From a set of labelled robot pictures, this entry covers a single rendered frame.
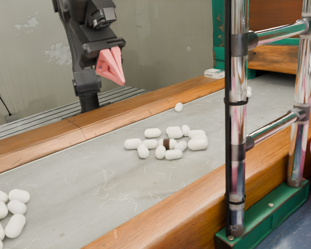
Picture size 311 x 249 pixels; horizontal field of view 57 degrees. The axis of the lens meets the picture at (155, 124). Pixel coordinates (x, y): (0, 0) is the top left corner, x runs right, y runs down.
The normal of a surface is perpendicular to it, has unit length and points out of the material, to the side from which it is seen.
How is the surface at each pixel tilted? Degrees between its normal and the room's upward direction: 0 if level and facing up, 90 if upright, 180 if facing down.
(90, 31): 40
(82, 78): 71
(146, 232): 0
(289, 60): 66
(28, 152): 45
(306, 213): 0
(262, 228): 90
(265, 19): 90
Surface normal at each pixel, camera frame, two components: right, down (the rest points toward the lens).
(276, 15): -0.79, 0.31
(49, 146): 0.36, -0.47
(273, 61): -0.77, -0.07
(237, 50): -0.13, 0.40
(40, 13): 0.67, 0.23
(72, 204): -0.11, -0.91
